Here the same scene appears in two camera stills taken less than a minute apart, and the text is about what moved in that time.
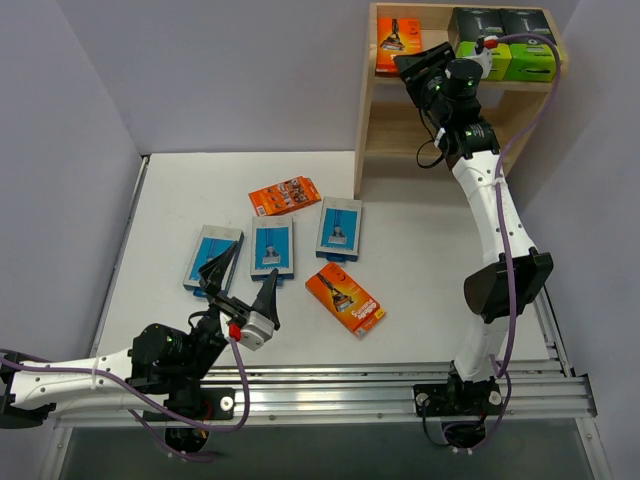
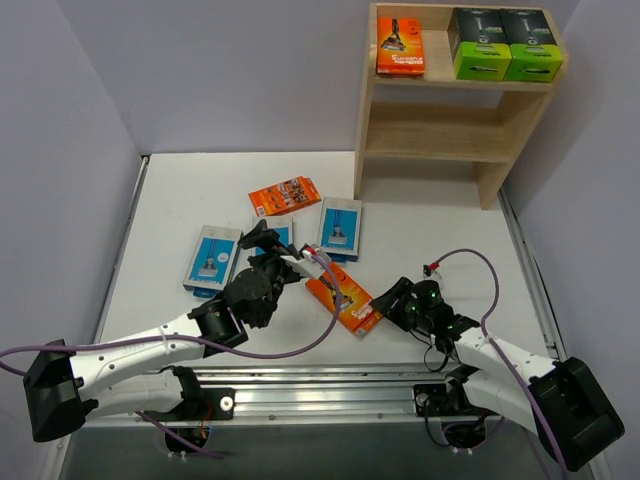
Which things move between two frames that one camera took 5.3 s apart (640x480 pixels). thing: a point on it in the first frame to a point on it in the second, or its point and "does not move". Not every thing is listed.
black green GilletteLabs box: x=487 y=23 does not move
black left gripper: x=232 y=306 to x=270 y=253
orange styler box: x=396 y=36 does not move
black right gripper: x=422 y=65 to x=400 y=304
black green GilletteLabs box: x=532 y=60 does not move
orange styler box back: x=284 y=196 does not move
